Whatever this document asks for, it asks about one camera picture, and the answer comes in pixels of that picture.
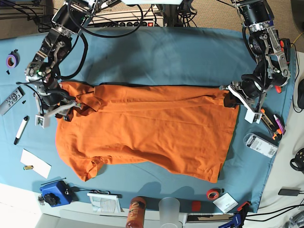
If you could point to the orange black clamp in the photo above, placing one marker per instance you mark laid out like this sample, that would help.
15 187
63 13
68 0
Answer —
286 48

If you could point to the frosted plastic cup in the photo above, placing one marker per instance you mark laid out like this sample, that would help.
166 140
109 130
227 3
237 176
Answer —
169 209

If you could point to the blue box with knob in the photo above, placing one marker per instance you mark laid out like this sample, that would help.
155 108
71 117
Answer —
56 194

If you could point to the blue clamp bottom right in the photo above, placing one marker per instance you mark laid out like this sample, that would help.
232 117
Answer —
237 220

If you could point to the black power adapter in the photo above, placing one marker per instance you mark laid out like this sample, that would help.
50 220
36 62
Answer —
289 192

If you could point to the orange screwdriver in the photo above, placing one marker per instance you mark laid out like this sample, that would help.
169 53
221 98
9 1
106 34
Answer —
278 89

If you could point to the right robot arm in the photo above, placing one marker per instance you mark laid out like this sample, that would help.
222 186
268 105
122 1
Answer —
43 73

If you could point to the orange black utility knife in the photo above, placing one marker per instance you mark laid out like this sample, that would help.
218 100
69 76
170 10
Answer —
271 125

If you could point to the white booklet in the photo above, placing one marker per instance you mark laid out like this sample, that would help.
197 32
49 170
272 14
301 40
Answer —
104 203

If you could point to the grey remote control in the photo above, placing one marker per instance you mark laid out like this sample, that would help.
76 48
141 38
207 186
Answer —
11 100

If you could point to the red tape roll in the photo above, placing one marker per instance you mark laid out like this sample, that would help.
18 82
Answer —
213 194

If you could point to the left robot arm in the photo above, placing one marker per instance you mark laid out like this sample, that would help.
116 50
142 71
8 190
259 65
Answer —
271 54

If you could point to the white marker pen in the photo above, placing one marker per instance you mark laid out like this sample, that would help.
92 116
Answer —
21 129

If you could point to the purple tape roll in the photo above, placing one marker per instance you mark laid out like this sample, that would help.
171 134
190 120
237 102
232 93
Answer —
12 60

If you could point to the white paper card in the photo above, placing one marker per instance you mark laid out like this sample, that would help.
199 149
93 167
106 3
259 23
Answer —
39 166

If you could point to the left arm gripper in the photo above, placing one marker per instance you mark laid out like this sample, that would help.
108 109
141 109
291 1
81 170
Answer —
249 92

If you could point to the small AA battery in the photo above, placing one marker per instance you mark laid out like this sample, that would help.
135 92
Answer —
28 167

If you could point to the blue-grey table cloth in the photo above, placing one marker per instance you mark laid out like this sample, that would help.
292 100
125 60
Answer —
150 56

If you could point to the red flat piece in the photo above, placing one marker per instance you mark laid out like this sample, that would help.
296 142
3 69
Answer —
195 206

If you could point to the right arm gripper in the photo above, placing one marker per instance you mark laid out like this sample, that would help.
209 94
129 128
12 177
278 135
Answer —
52 100

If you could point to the orange drink bottle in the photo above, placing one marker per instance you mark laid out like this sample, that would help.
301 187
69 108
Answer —
136 213

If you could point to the plastic blister pack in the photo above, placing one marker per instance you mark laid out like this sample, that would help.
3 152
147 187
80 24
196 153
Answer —
260 145

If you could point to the purple glue tube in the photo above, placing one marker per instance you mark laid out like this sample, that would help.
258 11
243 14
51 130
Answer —
280 125

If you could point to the white square packet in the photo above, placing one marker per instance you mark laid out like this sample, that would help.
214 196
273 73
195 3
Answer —
225 203

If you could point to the black power strip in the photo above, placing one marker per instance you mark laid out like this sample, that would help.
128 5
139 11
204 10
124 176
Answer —
105 24

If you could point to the orange t-shirt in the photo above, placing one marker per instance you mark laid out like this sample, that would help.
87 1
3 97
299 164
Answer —
185 129

